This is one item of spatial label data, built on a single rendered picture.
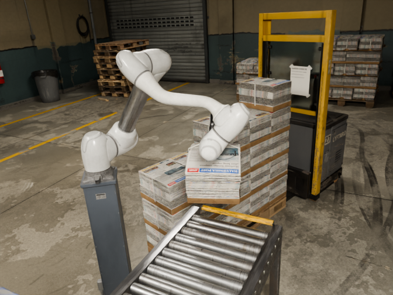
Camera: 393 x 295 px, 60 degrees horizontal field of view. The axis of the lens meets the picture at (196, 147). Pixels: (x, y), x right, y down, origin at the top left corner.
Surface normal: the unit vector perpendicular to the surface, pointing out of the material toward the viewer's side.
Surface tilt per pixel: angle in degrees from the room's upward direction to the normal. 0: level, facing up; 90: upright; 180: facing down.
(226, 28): 90
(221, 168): 18
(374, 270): 0
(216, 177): 107
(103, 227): 90
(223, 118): 67
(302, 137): 90
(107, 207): 90
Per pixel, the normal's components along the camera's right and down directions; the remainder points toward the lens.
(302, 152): -0.72, 0.29
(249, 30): -0.45, 0.36
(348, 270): -0.05, -0.93
